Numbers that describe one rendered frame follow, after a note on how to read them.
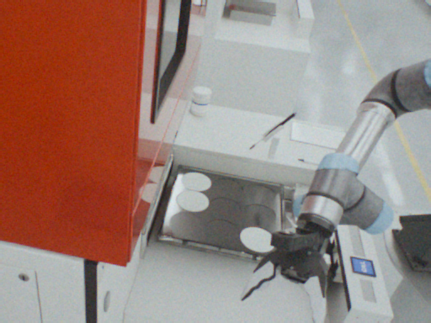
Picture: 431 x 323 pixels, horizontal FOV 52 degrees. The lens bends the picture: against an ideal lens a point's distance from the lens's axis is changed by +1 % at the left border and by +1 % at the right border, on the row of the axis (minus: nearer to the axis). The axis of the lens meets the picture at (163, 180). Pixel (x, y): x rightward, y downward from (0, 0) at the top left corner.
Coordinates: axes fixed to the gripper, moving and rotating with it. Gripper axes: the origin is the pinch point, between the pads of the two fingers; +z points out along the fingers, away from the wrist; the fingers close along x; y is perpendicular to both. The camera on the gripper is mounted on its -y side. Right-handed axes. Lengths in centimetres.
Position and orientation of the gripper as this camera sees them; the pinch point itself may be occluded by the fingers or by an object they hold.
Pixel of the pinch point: (275, 315)
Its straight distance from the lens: 83.9
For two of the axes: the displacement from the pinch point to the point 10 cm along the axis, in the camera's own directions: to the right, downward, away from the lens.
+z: -4.5, 8.4, -3.1
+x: -7.5, -1.7, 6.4
